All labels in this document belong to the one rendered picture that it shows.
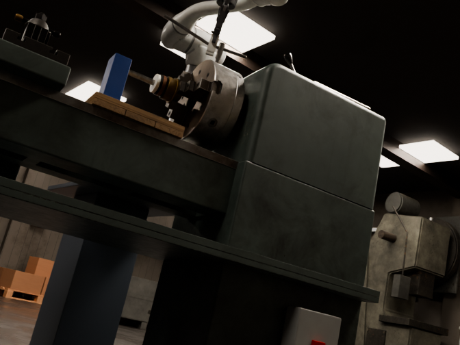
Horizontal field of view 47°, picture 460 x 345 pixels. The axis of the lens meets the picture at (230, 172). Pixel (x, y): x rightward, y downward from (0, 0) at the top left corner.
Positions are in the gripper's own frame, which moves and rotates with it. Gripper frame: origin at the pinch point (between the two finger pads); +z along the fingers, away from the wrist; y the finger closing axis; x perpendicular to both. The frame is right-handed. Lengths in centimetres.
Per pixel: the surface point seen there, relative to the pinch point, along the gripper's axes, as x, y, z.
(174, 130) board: -3.2, 25.7, 39.5
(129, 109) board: -18, 31, 39
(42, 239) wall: -164, -740, 156
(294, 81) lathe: 31.5, 11.4, 6.4
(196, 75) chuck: -2.2, -1.5, 12.6
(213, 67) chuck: 2.8, 12.1, 11.6
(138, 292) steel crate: 13, -553, 169
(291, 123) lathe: 34.7, 12.9, 21.8
